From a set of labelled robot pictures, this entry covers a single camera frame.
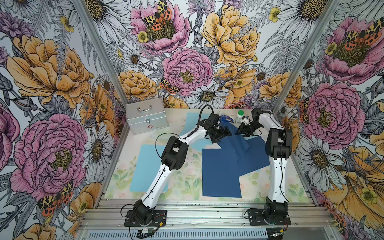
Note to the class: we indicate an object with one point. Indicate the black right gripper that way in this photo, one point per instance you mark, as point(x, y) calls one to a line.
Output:
point(243, 130)

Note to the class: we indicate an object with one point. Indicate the silver aluminium case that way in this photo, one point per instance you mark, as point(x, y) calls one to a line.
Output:
point(146, 116)

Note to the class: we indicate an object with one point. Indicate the dark blue paper right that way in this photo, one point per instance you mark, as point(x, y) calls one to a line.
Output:
point(236, 143)

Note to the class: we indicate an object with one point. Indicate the dark blue paper sheet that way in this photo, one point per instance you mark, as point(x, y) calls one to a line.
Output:
point(220, 173)

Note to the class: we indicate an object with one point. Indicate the blue gauze bandage packet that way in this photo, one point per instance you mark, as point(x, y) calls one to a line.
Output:
point(227, 118)

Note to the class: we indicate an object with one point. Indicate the white bottle green cap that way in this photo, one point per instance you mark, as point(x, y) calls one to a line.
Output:
point(239, 117)

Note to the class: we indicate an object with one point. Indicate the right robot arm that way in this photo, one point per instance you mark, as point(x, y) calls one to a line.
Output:
point(278, 148)

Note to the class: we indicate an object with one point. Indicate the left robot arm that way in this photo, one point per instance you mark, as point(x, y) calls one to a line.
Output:
point(172, 159)

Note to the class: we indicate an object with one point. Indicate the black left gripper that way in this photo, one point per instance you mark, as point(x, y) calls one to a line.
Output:
point(222, 135)

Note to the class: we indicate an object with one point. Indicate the dark blue paper large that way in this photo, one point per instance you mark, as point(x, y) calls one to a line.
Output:
point(254, 158)

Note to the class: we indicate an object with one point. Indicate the aluminium rail base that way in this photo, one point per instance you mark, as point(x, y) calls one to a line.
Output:
point(207, 221)

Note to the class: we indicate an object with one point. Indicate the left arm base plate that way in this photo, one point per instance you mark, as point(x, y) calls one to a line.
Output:
point(154, 218)

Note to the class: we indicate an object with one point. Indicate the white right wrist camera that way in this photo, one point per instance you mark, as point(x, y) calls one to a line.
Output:
point(245, 120)

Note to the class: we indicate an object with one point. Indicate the floral table mat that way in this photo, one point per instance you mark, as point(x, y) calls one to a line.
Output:
point(186, 184)

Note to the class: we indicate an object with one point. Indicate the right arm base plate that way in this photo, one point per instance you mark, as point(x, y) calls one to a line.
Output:
point(257, 217)

